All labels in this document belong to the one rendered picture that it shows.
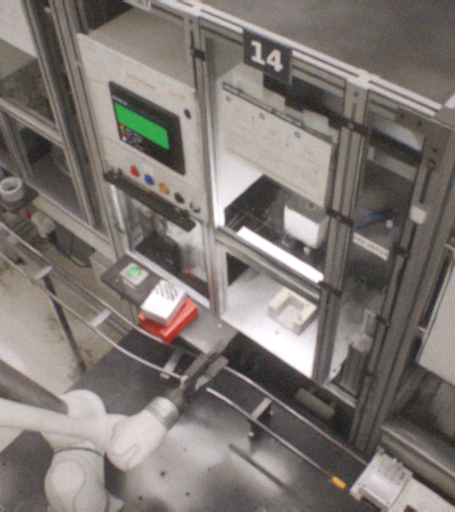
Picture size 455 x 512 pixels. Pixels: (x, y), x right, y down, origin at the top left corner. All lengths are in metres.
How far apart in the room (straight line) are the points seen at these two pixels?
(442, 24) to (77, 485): 1.51
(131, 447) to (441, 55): 1.18
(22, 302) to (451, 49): 2.70
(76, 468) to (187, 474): 0.41
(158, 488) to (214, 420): 0.30
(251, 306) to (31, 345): 1.48
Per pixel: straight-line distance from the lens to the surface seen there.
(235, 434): 2.29
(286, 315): 2.25
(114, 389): 2.42
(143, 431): 1.77
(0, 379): 1.88
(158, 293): 2.19
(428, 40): 1.45
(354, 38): 1.43
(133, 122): 1.81
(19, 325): 3.52
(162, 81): 1.65
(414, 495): 2.07
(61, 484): 2.01
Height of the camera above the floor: 2.77
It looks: 51 degrees down
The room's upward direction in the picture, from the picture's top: 3 degrees counter-clockwise
